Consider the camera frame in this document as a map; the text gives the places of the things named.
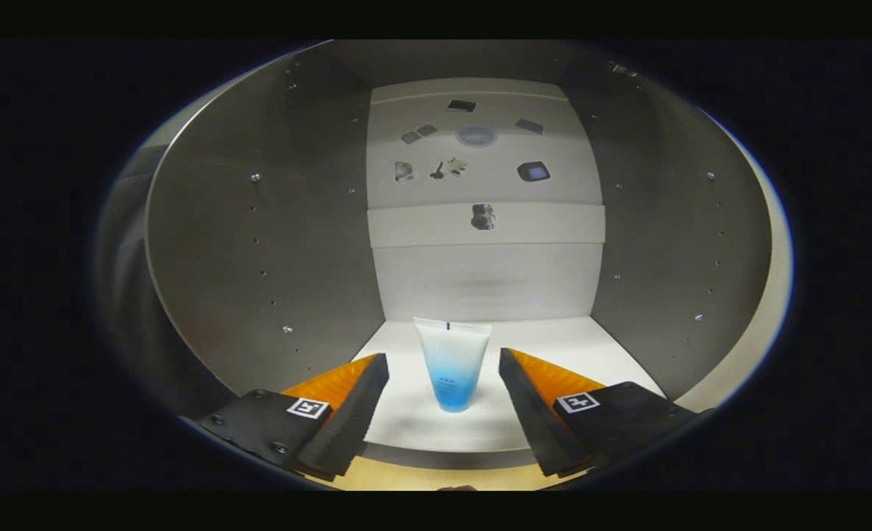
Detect white cabinet shelf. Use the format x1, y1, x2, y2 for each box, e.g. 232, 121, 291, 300
367, 202, 606, 249

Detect grey cabinet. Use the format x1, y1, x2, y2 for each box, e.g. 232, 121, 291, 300
141, 41, 775, 473

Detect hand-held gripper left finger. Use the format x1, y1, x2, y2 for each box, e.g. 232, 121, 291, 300
192, 353, 391, 482

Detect white cabinet door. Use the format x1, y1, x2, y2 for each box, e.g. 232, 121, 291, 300
675, 111, 795, 414

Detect blue and white tube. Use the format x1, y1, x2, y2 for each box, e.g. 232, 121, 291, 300
413, 317, 492, 414

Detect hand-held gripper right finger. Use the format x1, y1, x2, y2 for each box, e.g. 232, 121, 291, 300
499, 349, 716, 478

